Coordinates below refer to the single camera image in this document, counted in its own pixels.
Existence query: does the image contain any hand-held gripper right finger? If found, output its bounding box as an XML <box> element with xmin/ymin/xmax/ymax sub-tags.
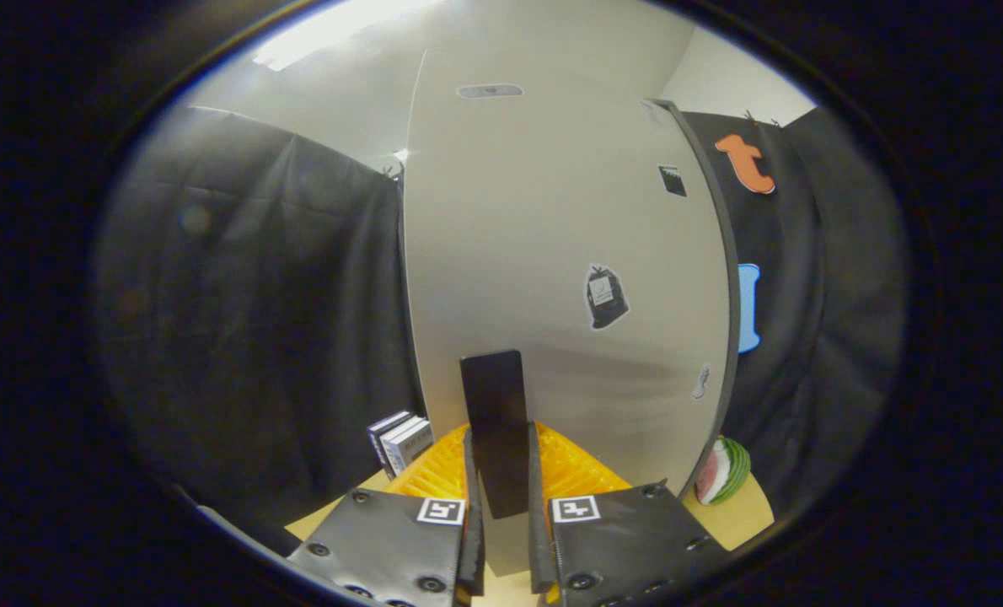
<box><xmin>525</xmin><ymin>420</ymin><xmax>732</xmax><ymax>607</ymax></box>

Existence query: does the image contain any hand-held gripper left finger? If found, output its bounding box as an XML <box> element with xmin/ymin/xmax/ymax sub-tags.
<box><xmin>287</xmin><ymin>422</ymin><xmax>487</xmax><ymax>607</ymax></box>

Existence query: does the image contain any black door handle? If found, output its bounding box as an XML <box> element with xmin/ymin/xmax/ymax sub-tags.
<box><xmin>459</xmin><ymin>350</ymin><xmax>530</xmax><ymax>519</ymax></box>

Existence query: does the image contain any white shoe cabinet door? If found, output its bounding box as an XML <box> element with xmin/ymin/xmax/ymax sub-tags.
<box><xmin>403</xmin><ymin>46</ymin><xmax>732</xmax><ymax>578</ymax></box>

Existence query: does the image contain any white blue small box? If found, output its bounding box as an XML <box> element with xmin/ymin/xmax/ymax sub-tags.
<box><xmin>379</xmin><ymin>416</ymin><xmax>426</xmax><ymax>475</ymax></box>
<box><xmin>388</xmin><ymin>420</ymin><xmax>435</xmax><ymax>478</ymax></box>

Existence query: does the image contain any dark blue small box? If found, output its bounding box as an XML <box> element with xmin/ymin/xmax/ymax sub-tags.
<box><xmin>367</xmin><ymin>411</ymin><xmax>414</xmax><ymax>467</ymax></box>

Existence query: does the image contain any watermelon slice toy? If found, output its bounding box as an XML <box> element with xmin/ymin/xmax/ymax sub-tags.
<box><xmin>694</xmin><ymin>436</ymin><xmax>752</xmax><ymax>505</ymax></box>

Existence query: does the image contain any black backdrop cloth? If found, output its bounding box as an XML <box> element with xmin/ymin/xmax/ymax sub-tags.
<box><xmin>93</xmin><ymin>105</ymin><xmax>911</xmax><ymax>540</ymax></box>

